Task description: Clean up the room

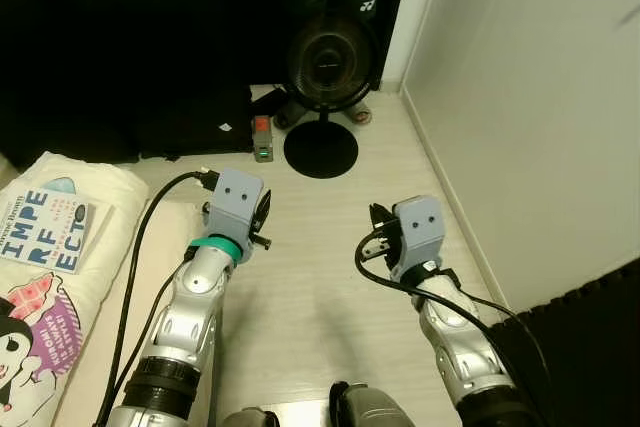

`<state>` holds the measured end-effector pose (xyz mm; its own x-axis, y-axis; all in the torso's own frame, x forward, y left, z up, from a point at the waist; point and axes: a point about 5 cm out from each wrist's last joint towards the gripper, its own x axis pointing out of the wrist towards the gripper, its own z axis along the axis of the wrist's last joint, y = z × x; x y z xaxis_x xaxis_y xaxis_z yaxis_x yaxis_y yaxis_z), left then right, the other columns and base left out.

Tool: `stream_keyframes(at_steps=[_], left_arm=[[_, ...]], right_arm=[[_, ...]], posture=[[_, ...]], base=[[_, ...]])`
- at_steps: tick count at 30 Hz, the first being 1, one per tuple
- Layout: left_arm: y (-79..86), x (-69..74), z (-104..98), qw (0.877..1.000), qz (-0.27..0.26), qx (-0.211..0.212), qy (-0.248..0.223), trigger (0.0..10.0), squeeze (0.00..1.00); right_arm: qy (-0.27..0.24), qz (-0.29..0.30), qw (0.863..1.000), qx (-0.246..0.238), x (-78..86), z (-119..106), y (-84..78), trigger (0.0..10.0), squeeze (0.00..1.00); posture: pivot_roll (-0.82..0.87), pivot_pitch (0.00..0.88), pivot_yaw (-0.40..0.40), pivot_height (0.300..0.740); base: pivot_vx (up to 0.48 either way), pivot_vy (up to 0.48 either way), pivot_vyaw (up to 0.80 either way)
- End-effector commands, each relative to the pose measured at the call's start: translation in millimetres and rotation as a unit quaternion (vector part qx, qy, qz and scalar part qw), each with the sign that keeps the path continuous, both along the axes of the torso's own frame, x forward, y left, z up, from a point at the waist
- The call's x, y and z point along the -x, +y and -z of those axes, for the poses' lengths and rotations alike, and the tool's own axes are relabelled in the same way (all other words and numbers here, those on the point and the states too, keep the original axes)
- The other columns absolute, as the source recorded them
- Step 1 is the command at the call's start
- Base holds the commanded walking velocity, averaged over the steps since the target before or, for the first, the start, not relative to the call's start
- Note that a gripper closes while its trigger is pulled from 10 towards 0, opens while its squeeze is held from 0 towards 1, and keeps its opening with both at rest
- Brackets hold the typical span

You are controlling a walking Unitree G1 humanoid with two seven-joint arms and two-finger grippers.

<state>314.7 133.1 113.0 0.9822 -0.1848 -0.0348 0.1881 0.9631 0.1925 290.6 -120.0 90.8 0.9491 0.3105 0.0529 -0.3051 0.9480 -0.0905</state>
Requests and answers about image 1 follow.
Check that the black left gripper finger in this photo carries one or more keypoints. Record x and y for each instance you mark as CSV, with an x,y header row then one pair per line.
x,y
265,209

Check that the white book blue letters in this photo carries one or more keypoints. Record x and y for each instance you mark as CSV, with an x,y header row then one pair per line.
x,y
45,227

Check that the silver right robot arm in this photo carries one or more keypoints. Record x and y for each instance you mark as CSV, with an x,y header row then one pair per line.
x,y
460,337

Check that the small white sticker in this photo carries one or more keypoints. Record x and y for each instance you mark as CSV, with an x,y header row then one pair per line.
x,y
227,127

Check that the black standing floor fan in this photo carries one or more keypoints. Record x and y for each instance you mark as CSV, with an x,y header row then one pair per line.
x,y
325,62

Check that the grey right robot leg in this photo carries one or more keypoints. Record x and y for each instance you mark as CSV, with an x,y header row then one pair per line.
x,y
370,407

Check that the white wardrobe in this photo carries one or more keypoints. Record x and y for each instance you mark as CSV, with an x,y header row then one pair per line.
x,y
530,127

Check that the beige mattress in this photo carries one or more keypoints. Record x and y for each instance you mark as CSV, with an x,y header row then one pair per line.
x,y
100,347

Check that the low black cabinet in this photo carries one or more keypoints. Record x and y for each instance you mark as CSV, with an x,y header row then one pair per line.
x,y
130,47

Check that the black foam puzzle mat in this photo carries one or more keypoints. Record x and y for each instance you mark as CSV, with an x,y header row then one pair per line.
x,y
590,357

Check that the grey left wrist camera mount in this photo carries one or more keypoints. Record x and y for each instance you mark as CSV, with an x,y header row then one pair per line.
x,y
235,207

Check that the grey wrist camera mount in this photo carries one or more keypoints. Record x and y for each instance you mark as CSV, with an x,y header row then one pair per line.
x,y
418,237
235,207

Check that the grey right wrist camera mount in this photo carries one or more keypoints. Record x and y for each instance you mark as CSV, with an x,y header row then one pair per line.
x,y
418,237

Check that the grey power strip red switch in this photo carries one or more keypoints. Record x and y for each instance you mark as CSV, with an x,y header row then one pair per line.
x,y
262,137

